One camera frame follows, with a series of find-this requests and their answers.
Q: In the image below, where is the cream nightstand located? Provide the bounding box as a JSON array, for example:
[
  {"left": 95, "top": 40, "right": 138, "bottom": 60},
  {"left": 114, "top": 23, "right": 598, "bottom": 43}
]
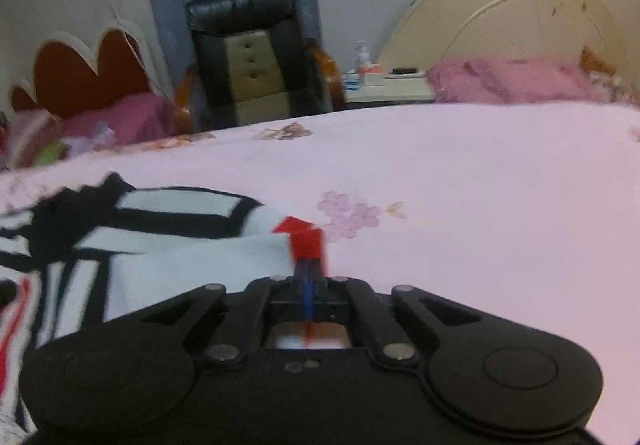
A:
[{"left": 344, "top": 67, "right": 437, "bottom": 113}]

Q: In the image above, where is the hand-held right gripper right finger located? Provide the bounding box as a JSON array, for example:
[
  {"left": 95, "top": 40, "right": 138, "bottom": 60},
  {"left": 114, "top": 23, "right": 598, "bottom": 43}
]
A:
[{"left": 312, "top": 272, "right": 482, "bottom": 370}]

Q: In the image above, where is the cream round headboard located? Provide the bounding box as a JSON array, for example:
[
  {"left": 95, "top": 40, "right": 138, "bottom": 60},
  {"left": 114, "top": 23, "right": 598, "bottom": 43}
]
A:
[{"left": 377, "top": 0, "right": 626, "bottom": 76}]

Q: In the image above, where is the dark wooden chair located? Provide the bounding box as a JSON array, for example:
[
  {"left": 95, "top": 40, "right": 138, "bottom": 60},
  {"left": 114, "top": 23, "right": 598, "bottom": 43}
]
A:
[{"left": 175, "top": 0, "right": 348, "bottom": 133}]

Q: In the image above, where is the pink floral bedsheet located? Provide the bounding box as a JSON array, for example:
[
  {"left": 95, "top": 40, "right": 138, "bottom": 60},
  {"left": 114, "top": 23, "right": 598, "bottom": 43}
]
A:
[{"left": 0, "top": 102, "right": 640, "bottom": 445}]

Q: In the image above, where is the magenta blanket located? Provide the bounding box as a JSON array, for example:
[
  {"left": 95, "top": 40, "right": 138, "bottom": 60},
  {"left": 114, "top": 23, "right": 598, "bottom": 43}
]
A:
[{"left": 60, "top": 92, "right": 177, "bottom": 148}]

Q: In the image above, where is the orange floral pillow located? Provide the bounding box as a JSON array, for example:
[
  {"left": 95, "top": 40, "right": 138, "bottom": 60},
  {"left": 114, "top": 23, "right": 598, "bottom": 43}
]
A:
[{"left": 580, "top": 47, "right": 640, "bottom": 100}]

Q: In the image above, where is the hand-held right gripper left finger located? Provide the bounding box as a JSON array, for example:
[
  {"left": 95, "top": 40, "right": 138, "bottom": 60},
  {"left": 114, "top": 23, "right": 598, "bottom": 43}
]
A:
[{"left": 135, "top": 270, "right": 311, "bottom": 370}]

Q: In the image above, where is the pink quilt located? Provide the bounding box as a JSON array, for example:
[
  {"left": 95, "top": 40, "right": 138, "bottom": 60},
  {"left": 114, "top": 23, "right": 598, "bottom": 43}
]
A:
[{"left": 427, "top": 56, "right": 636, "bottom": 106}]

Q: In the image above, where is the black white red striped sweater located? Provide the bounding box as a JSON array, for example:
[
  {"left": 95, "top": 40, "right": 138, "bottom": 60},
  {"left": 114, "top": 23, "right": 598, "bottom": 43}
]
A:
[{"left": 0, "top": 172, "right": 331, "bottom": 428}]

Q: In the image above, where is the orange heart-shaped headboard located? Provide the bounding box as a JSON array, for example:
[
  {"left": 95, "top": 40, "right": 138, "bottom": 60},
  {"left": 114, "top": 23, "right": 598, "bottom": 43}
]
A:
[{"left": 10, "top": 22, "right": 162, "bottom": 118}]

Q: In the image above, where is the pink striped pillow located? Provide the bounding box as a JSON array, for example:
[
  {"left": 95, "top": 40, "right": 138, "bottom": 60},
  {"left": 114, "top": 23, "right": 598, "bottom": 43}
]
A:
[{"left": 0, "top": 110, "right": 63, "bottom": 170}]

